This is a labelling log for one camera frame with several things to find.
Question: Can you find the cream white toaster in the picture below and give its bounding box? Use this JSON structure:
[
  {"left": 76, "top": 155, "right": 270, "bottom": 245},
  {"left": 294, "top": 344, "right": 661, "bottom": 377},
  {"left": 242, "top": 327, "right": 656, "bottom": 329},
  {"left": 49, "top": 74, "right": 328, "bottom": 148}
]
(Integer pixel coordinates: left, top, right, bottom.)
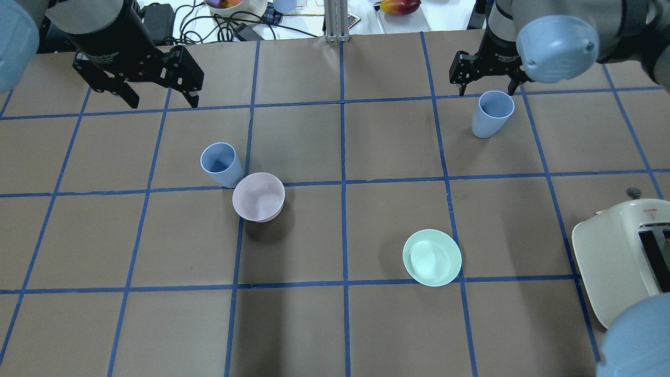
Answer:
[{"left": 571, "top": 198, "right": 669, "bottom": 328}]

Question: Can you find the blue cup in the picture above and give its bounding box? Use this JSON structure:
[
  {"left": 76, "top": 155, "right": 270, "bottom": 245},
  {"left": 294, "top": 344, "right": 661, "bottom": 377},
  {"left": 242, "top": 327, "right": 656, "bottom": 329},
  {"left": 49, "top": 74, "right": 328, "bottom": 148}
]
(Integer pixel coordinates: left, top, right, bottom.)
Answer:
[
  {"left": 272, "top": 0, "right": 298, "bottom": 14},
  {"left": 199, "top": 142, "right": 244, "bottom": 189},
  {"left": 471, "top": 90, "right": 516, "bottom": 139}
]

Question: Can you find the red yellow mango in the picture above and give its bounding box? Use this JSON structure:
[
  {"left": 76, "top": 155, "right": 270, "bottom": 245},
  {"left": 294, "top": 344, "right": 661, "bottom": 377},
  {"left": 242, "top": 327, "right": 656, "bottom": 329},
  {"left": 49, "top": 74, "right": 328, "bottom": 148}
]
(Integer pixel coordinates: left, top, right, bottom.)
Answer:
[{"left": 379, "top": 0, "right": 421, "bottom": 15}]

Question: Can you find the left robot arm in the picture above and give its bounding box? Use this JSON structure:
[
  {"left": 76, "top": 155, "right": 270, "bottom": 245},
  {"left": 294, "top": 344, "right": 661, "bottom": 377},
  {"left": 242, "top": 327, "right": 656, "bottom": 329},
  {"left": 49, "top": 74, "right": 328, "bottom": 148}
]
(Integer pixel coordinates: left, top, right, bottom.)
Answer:
[{"left": 1, "top": 1, "right": 204, "bottom": 109}]

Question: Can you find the pink bowl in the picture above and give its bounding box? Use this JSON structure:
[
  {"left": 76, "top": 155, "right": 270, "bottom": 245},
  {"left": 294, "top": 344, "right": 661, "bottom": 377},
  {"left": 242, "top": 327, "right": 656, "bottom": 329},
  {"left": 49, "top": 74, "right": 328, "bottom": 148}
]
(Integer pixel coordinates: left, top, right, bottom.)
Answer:
[{"left": 232, "top": 172, "right": 285, "bottom": 224}]

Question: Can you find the white metal tray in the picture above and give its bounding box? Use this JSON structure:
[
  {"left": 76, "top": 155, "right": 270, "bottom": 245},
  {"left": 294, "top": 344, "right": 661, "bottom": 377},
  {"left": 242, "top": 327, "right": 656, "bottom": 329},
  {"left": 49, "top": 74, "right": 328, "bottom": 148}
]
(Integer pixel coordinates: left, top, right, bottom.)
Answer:
[{"left": 373, "top": 1, "right": 431, "bottom": 34}]

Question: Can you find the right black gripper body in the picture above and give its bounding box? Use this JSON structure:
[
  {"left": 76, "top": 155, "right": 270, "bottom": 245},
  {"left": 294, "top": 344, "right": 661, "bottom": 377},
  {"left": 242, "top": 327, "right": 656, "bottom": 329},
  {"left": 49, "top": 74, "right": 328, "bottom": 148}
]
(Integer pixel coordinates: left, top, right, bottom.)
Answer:
[{"left": 469, "top": 29, "right": 526, "bottom": 83}]

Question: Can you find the black power adapter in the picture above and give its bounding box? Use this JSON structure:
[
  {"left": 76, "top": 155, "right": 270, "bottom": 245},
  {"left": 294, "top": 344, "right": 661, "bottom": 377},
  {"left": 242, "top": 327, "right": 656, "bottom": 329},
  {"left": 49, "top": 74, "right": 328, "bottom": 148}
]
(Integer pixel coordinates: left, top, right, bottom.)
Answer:
[{"left": 141, "top": 3, "right": 175, "bottom": 46}]

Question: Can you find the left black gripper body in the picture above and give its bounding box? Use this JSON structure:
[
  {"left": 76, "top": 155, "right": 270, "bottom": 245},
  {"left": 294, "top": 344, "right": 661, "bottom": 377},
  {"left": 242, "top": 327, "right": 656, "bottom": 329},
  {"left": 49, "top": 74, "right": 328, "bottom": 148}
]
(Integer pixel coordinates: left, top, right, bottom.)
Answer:
[{"left": 72, "top": 1, "right": 184, "bottom": 89}]

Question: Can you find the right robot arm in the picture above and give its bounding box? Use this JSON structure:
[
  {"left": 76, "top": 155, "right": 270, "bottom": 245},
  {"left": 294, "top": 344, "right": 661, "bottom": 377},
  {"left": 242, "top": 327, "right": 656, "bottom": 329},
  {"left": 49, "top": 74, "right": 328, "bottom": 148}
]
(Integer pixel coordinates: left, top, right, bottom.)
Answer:
[{"left": 449, "top": 1, "right": 669, "bottom": 96}]

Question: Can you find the blue cup on rack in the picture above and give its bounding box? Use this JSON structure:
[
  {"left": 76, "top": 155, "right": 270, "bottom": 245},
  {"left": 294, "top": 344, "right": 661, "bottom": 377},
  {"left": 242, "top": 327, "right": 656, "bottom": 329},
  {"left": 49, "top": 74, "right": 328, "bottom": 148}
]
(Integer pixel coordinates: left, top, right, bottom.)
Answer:
[{"left": 272, "top": 0, "right": 298, "bottom": 14}]

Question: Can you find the mint green bowl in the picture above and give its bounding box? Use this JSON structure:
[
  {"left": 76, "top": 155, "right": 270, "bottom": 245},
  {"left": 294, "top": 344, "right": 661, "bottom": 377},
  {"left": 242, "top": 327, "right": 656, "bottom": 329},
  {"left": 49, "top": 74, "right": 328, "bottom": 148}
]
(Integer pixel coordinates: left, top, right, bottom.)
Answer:
[{"left": 402, "top": 229, "right": 463, "bottom": 287}]

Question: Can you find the beige bowl with blocks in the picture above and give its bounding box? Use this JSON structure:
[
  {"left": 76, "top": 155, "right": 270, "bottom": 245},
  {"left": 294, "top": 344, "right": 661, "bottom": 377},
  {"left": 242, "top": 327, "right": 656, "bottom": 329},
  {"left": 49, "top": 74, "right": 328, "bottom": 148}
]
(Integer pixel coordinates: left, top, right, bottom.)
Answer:
[{"left": 204, "top": 1, "right": 268, "bottom": 21}]

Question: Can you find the aluminium frame post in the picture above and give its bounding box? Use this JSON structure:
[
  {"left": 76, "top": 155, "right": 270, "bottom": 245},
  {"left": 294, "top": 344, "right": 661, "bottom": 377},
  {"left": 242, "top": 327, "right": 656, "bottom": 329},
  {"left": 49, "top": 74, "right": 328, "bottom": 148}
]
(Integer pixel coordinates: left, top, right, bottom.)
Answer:
[{"left": 323, "top": 0, "right": 350, "bottom": 45}]

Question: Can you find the small remote control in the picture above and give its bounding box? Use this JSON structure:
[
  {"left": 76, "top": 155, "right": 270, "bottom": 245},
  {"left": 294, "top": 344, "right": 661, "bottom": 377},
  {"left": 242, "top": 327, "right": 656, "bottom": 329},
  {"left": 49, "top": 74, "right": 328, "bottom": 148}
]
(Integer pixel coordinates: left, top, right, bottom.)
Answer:
[{"left": 347, "top": 12, "right": 361, "bottom": 29}]

